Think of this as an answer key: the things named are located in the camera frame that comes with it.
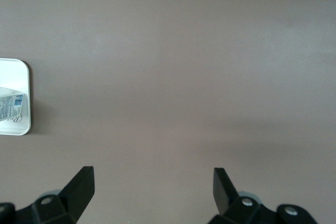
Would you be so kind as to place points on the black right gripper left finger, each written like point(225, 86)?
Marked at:
point(78, 192)

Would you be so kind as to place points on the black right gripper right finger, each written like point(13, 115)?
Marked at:
point(225, 195)

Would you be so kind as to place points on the blue white milk carton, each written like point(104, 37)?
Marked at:
point(10, 103)

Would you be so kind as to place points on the cream rabbit print tray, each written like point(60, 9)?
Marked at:
point(15, 72)

